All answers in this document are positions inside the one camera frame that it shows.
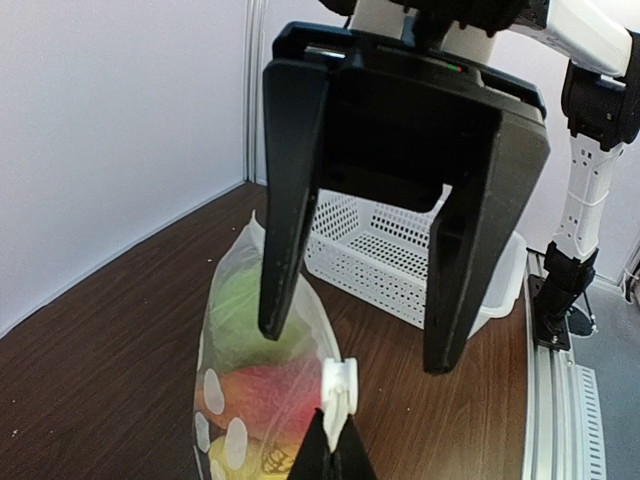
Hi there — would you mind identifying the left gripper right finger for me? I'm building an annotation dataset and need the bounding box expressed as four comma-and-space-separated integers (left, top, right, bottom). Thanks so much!
330, 415, 377, 480

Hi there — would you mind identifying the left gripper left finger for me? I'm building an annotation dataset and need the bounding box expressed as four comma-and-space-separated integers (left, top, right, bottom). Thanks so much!
288, 409, 333, 480

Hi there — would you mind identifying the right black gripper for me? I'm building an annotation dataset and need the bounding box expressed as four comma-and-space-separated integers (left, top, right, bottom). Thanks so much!
258, 22, 550, 374

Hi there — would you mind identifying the clear zip top bag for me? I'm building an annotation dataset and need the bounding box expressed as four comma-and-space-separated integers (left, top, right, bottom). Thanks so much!
193, 219, 358, 479

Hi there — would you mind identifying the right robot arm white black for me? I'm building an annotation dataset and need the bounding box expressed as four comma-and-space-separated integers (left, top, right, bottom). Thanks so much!
258, 1, 639, 375

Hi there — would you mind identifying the yellow fake lemon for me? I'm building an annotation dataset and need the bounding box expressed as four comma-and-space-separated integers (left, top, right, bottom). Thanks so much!
208, 436, 293, 479

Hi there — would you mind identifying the red fake apple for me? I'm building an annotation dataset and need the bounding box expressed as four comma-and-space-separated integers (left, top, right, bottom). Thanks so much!
212, 358, 321, 448

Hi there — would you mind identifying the green fake apple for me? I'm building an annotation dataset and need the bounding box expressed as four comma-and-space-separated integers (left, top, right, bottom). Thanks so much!
207, 267, 312, 373

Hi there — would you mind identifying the white perforated plastic basket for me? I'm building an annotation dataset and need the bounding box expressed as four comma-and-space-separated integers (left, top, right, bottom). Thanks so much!
302, 184, 527, 335

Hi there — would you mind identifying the left aluminium frame post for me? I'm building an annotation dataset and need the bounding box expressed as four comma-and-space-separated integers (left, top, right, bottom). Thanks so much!
243, 0, 268, 183

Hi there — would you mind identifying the aluminium front rail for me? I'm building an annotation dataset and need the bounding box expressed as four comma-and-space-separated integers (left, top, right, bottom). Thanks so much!
521, 251, 607, 479

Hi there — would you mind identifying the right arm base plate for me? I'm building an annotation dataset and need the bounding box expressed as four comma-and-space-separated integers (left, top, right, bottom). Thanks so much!
527, 275, 597, 351

